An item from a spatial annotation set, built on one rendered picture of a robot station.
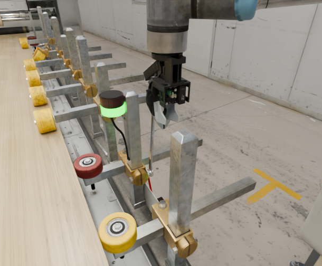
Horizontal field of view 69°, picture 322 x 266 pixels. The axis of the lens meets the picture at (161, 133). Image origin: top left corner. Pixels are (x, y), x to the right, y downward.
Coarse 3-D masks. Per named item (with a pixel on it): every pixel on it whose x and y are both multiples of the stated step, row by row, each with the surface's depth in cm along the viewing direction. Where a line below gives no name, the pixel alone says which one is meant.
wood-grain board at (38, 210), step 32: (0, 64) 154; (0, 96) 109; (0, 128) 85; (32, 128) 85; (0, 160) 69; (32, 160) 69; (64, 160) 69; (0, 192) 58; (32, 192) 58; (64, 192) 58; (0, 224) 50; (32, 224) 50; (64, 224) 50; (0, 256) 44; (32, 256) 44; (64, 256) 44; (96, 256) 44
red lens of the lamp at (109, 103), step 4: (100, 100) 56; (104, 100) 55; (108, 100) 55; (112, 100) 55; (116, 100) 55; (120, 100) 56; (100, 104) 57; (104, 104) 56; (108, 104) 56; (112, 104) 56; (116, 104) 56; (120, 104) 57
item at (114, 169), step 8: (200, 144) 87; (160, 152) 79; (168, 152) 80; (120, 160) 75; (144, 160) 77; (104, 168) 72; (112, 168) 72; (120, 168) 73; (96, 176) 70; (104, 176) 72; (112, 176) 73; (88, 184) 70
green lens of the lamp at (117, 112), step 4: (124, 104) 59; (104, 108) 56; (116, 108) 56; (120, 108) 57; (124, 108) 59; (104, 112) 57; (108, 112) 57; (112, 112) 57; (116, 112) 57; (120, 112) 58; (124, 112) 59; (108, 116) 57; (112, 116) 57; (116, 116) 57
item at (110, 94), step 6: (108, 90) 59; (114, 90) 59; (102, 96) 56; (108, 96) 56; (114, 96) 56; (120, 96) 56; (108, 108) 56; (114, 108) 56; (126, 114) 60; (126, 120) 61; (120, 132) 63; (126, 144) 66; (126, 150) 67
